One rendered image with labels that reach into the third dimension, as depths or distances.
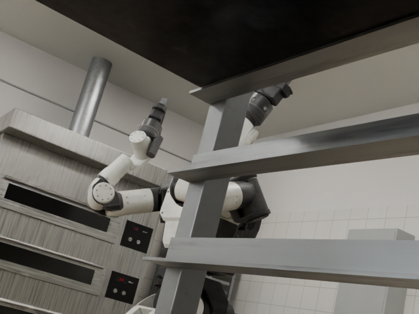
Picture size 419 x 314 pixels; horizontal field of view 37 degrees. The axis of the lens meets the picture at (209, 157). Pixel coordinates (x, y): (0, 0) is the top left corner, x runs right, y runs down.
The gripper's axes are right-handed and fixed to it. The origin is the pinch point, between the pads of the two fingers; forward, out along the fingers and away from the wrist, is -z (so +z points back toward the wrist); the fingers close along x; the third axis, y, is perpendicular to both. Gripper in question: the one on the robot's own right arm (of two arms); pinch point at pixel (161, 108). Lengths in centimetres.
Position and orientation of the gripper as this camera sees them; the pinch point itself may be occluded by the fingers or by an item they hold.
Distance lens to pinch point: 254.1
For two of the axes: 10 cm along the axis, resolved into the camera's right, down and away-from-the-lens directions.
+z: -2.9, 7.2, -6.3
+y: -9.2, -3.8, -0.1
